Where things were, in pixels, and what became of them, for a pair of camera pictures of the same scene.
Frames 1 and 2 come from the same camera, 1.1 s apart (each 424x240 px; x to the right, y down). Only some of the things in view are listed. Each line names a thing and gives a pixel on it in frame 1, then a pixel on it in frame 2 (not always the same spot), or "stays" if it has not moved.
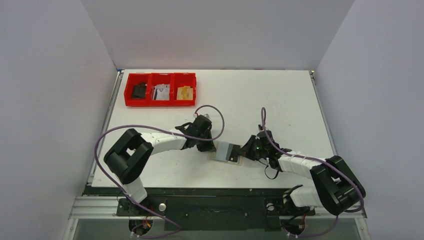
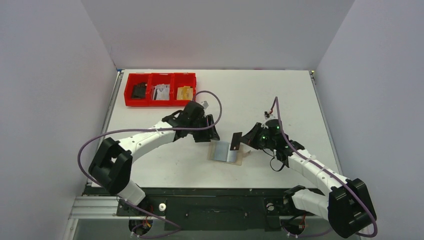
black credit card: (234, 157) to (236, 141)
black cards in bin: (139, 91) stays
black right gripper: (250, 149) to (253, 138)
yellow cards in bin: (184, 93) stays
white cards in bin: (161, 92) stays
